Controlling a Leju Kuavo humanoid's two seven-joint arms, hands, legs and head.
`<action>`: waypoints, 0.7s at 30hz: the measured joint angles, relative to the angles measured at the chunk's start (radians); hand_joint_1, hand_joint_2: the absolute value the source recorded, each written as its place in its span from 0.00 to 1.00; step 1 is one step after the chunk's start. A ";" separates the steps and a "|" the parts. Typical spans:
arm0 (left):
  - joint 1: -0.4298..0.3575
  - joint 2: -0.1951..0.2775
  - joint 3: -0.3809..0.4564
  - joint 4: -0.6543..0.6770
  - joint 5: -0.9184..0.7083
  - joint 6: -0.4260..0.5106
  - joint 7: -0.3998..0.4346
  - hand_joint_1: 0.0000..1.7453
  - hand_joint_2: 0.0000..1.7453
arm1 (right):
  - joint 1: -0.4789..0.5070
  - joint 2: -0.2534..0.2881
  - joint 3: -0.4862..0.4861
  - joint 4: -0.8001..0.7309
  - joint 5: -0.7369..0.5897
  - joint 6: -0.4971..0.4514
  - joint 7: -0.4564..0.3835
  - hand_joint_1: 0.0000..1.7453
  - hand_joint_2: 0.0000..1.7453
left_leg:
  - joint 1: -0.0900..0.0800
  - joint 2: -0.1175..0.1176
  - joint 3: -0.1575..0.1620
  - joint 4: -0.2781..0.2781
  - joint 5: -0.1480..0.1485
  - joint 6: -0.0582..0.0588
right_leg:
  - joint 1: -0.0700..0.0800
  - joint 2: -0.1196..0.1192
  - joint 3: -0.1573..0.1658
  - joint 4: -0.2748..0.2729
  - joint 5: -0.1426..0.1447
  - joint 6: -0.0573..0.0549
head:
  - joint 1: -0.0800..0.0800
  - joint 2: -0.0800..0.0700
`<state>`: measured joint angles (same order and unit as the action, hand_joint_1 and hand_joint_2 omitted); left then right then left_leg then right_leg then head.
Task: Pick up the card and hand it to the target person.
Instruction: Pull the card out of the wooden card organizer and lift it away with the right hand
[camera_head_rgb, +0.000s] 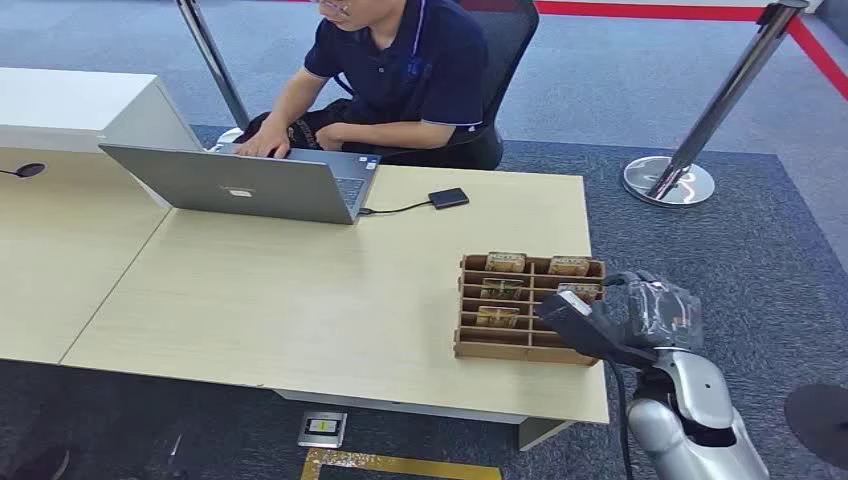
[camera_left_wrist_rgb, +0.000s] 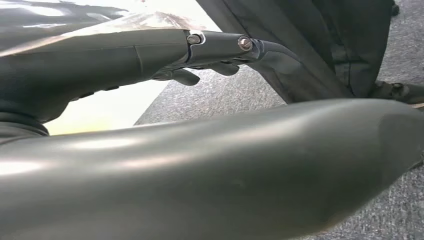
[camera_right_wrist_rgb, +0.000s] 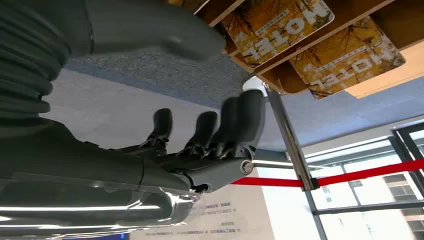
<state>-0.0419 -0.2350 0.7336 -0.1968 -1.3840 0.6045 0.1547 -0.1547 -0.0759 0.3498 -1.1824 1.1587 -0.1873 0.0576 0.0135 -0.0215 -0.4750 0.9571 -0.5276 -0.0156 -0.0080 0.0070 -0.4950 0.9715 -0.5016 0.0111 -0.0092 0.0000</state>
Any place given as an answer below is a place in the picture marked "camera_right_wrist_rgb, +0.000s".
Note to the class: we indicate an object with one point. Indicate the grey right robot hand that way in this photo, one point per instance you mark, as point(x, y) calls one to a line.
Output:
point(82, 165)

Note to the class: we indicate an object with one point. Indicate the yellow hotel card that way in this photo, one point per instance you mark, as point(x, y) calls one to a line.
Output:
point(348, 63)
point(278, 33)

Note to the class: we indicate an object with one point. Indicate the wooden card rack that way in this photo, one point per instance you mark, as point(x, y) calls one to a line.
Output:
point(348, 15)

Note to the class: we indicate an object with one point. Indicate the pale notice board with text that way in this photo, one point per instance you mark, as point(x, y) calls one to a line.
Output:
point(238, 225)

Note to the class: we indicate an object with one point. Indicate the red barrier belt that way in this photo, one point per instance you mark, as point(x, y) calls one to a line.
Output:
point(371, 172)
point(268, 182)

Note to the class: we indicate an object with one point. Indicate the chrome stanchion post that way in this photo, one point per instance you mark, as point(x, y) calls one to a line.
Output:
point(291, 139)

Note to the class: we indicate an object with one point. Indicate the dark window frame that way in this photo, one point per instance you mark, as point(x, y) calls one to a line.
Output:
point(364, 208)

